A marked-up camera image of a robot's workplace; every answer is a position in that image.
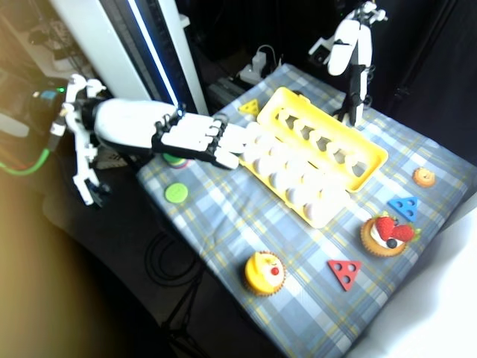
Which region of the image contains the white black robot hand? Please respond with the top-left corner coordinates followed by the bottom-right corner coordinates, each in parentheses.
top-left (92, 98), bottom-right (271, 171)
top-left (308, 14), bottom-right (374, 128)

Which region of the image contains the yellow egg carton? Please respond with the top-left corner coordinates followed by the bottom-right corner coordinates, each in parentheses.
top-left (237, 86), bottom-right (389, 229)

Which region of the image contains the white column with blue stripe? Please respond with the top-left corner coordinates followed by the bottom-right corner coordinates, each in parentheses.
top-left (50, 0), bottom-right (209, 117)

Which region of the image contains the green round disc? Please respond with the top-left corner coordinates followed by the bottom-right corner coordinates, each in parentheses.
top-left (164, 182), bottom-right (189, 204)

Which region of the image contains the black backdrop curtain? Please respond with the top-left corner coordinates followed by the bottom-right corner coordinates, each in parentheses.
top-left (174, 0), bottom-right (477, 165)

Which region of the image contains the white power strip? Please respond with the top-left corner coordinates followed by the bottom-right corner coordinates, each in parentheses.
top-left (238, 44), bottom-right (282, 85)

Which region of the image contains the yellow triangle block with holes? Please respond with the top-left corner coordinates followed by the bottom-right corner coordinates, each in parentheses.
top-left (238, 98), bottom-right (262, 116)

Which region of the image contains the blue yellow plaid tablecloth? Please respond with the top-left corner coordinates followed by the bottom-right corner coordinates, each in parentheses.
top-left (136, 63), bottom-right (469, 358)

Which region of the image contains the small orange toy cookie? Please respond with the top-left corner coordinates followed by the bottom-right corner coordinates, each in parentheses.
top-left (412, 166), bottom-right (436, 188)

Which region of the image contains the blue triangle block with holes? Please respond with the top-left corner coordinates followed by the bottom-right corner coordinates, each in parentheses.
top-left (387, 195), bottom-right (419, 223)

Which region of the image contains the black tripod stand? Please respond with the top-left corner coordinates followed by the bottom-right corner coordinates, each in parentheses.
top-left (159, 275), bottom-right (239, 358)

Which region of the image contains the toy strawberry tart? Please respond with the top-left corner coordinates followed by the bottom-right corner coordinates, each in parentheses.
top-left (359, 211), bottom-right (422, 258)

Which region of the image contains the yellow toy cupcake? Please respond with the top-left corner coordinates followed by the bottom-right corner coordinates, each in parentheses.
top-left (244, 250), bottom-right (287, 298)

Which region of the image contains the red triangle block with holes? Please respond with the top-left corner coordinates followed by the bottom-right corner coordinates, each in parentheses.
top-left (326, 259), bottom-right (363, 292)

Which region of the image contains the green cable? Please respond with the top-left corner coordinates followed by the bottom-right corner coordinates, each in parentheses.
top-left (0, 147), bottom-right (53, 177)

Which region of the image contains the coiled black cable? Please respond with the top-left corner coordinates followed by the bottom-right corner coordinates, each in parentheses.
top-left (143, 230), bottom-right (205, 289)

